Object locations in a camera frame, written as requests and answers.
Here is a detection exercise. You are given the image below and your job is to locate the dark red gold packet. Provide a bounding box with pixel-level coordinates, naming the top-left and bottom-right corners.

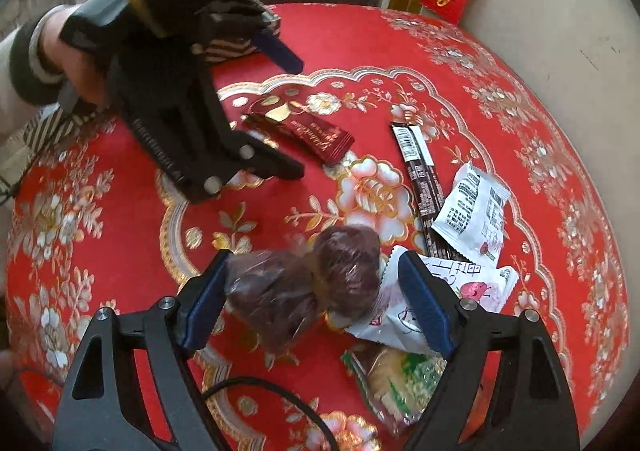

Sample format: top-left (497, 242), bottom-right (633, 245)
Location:
top-left (244, 94), bottom-right (355, 165)

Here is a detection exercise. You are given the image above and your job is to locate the green yellow clear snack bag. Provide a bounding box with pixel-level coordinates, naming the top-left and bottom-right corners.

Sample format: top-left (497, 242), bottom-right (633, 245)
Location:
top-left (341, 343), bottom-right (447, 436)

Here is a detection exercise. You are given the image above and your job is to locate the clear bag of red dates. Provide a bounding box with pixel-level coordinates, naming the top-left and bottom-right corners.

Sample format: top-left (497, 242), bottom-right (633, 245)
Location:
top-left (226, 225), bottom-right (381, 355)

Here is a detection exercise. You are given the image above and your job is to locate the white pink strawberry packet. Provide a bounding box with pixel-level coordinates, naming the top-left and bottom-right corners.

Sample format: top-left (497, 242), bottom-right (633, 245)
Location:
top-left (346, 245), bottom-right (518, 359)

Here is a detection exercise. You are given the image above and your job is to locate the dark brown snack bar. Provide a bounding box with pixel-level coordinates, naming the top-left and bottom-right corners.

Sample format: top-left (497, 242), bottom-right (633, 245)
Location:
top-left (390, 122), bottom-right (465, 261)

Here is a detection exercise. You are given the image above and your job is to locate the white grey snack packet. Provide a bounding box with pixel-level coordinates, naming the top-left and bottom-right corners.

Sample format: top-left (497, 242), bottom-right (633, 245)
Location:
top-left (432, 163), bottom-right (511, 269)

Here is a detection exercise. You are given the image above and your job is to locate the grey striped sleeve forearm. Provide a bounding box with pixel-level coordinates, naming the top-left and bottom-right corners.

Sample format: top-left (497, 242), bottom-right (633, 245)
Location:
top-left (0, 5), bottom-right (65, 145)

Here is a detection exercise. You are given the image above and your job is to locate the person's left hand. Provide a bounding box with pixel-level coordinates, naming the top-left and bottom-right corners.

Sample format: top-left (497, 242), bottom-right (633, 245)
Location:
top-left (39, 6), bottom-right (108, 110)

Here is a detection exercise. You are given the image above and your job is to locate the striped white storage box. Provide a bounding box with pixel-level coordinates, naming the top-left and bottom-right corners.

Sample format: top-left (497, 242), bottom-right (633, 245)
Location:
top-left (98, 23), bottom-right (232, 202)

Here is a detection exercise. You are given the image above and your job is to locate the red floral tablecloth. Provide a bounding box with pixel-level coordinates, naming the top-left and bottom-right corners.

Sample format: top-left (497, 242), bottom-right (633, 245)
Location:
top-left (6, 4), bottom-right (629, 450)

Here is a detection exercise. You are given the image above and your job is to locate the black cable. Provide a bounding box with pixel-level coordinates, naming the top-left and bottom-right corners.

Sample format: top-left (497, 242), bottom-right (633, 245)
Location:
top-left (199, 375), bottom-right (342, 451)

